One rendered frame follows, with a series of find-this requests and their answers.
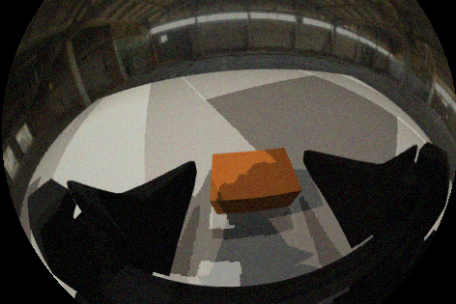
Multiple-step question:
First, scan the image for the orange block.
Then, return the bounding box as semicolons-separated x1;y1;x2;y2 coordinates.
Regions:
210;149;302;214

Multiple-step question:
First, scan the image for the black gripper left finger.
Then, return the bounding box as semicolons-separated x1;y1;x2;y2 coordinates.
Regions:
67;160;197;276

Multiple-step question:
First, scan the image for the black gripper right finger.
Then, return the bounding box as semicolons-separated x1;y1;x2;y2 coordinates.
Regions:
302;145;417;248

